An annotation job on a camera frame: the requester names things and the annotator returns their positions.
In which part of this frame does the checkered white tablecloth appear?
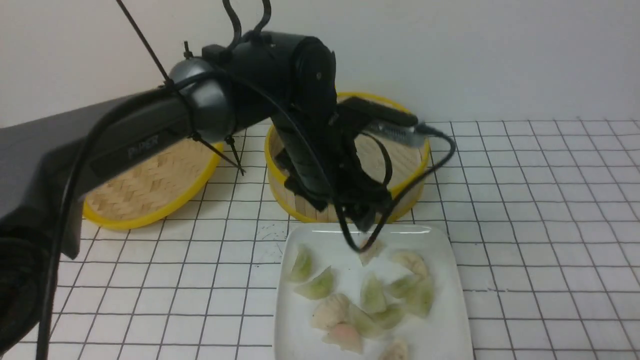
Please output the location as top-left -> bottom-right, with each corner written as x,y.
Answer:
48,119 -> 640,360

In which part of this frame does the green dumpling on plate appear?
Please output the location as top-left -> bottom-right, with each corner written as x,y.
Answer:
405,279 -> 435,319

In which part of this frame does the white steamed dumpling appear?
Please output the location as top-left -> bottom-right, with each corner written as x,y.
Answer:
358,239 -> 386,267

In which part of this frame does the pink shrimp dumpling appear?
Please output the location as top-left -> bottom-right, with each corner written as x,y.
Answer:
322,323 -> 364,354

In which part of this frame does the white translucent dumpling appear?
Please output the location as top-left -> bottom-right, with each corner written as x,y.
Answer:
310,292 -> 351,331

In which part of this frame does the white pleated dumpling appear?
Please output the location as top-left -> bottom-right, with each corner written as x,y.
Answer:
390,250 -> 431,279

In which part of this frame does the green dumpling far left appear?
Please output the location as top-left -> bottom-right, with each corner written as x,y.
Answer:
287,244 -> 313,283

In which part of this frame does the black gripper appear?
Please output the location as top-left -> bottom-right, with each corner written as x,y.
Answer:
274,110 -> 393,231

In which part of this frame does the black cable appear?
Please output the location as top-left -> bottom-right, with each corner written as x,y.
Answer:
330,122 -> 457,253

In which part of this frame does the green dumpling lower centre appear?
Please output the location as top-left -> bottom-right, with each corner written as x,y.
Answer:
349,303 -> 406,338

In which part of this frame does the green dumpling small right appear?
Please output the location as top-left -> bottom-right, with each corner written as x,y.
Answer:
384,274 -> 421,299

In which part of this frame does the white square plate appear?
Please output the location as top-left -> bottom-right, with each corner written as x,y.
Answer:
272,223 -> 474,360

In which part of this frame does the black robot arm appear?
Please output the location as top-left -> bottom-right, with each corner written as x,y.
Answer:
1,30 -> 392,353

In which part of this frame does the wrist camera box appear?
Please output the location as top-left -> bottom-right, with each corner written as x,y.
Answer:
336,96 -> 426,148

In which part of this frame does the woven bamboo steamer lid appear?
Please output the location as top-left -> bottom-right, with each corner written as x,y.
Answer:
83,139 -> 221,231

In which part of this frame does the pale dumpling bottom edge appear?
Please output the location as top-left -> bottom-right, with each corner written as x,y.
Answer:
378,338 -> 409,360

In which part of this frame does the bamboo steamer basket yellow rim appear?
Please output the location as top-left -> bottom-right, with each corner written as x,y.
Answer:
264,91 -> 431,224

